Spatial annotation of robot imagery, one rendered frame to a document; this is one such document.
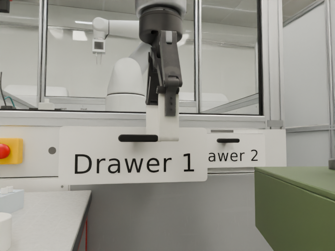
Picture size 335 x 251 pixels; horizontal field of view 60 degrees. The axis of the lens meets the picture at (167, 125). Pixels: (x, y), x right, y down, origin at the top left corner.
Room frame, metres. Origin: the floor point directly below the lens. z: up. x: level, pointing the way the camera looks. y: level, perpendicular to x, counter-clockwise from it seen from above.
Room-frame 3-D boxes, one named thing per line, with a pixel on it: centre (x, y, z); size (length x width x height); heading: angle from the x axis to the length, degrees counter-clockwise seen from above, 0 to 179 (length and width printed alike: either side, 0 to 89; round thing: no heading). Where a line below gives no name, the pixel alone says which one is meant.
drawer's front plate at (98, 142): (0.58, 0.06, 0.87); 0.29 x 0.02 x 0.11; 102
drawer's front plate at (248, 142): (0.95, -0.18, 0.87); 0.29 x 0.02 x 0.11; 102
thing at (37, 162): (1.37, 0.18, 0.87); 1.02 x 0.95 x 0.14; 102
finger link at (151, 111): (0.56, 0.03, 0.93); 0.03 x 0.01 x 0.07; 102
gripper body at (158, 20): (0.49, 0.01, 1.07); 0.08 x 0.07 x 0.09; 12
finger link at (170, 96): (0.41, -0.01, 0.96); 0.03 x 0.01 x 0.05; 12
